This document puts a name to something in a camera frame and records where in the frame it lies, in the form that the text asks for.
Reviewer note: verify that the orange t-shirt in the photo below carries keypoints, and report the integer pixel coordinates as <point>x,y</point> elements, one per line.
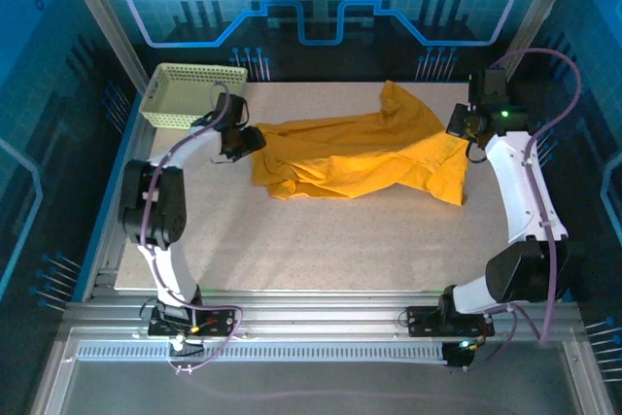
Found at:
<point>359,157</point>

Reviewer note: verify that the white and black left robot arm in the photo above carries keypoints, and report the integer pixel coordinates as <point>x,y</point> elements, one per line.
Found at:
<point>155,201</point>

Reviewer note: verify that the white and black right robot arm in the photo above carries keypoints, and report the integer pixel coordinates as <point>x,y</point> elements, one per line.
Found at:
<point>520,191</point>

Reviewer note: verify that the pale green plastic basket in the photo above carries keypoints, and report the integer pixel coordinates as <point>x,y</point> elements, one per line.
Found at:
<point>184,89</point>

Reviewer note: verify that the black controller box with LED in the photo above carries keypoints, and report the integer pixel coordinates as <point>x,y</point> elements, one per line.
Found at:
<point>457,354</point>

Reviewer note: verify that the grey metal tray panel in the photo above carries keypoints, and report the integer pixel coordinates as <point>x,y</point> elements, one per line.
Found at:
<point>316,390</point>

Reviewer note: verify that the aluminium frame post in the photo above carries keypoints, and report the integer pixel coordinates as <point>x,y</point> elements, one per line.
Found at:
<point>106,21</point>
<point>533,21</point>

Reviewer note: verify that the aluminium mounting rail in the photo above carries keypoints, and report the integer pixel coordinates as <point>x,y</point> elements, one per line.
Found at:
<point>316,310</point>

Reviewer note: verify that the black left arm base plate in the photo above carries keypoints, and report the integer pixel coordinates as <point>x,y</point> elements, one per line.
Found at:
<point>223,327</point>

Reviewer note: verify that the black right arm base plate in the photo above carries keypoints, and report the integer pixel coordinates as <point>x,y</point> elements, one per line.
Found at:
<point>420,327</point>

